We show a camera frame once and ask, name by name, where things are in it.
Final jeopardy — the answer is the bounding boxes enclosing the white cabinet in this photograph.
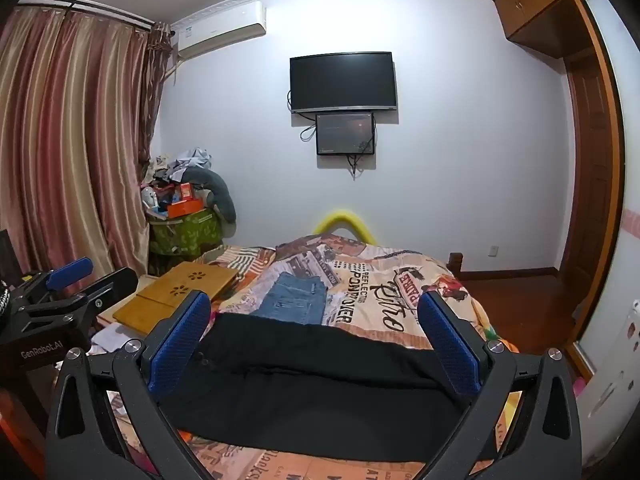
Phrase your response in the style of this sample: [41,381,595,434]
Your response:
[575,300,640,463]

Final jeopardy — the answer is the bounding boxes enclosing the brown wooden door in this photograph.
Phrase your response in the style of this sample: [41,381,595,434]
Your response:
[559,47,615,343]

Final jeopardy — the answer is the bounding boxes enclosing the printed blanket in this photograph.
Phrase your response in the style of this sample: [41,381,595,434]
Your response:
[97,235,523,480]

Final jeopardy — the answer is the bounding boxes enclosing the white air conditioner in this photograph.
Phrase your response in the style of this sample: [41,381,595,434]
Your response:
[170,1,267,59]

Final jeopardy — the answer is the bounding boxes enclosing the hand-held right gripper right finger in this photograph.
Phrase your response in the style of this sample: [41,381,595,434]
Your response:
[417,290,583,480]

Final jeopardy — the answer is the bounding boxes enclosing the small black wall monitor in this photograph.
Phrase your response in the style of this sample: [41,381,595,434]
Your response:
[315,112,376,156]

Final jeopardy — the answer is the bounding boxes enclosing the folded blue jeans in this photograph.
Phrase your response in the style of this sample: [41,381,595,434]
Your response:
[250,272,329,329]

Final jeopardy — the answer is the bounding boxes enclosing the grey plush pillow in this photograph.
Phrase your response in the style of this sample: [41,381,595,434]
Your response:
[182,167,237,224]

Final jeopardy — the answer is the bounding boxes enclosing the orange box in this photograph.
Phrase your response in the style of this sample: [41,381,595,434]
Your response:
[166,199,205,220]

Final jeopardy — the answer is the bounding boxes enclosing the wooden lap desk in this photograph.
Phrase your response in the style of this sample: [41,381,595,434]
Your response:
[112,261,240,337]

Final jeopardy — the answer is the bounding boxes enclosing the wooden overhead cabinet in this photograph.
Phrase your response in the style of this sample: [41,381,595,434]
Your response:
[492,0,597,45]

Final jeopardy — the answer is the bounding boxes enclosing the yellow foam tube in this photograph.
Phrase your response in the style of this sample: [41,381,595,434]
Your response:
[312,208,382,247]

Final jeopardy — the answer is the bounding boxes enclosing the green storage box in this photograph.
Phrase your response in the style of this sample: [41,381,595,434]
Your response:
[149,208,224,264]

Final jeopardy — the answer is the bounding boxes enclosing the striped pink curtain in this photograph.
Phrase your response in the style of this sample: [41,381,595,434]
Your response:
[0,5,172,283]

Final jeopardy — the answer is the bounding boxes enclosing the black wall television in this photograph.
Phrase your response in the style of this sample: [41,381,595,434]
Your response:
[289,51,399,114]

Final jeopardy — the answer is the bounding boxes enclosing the black pants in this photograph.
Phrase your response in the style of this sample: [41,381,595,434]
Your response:
[160,312,501,463]

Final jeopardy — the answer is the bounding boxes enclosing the white crumpled cloth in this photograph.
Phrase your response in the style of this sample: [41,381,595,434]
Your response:
[91,319,147,357]

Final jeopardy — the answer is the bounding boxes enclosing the pile of clothes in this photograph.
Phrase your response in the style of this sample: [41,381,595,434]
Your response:
[141,147,216,197]

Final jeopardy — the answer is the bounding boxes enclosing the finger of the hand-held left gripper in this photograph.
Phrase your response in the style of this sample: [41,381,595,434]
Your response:
[21,257,95,306]
[65,266,139,322]

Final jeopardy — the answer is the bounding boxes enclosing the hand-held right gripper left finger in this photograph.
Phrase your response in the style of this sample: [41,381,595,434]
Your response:
[45,290,221,480]

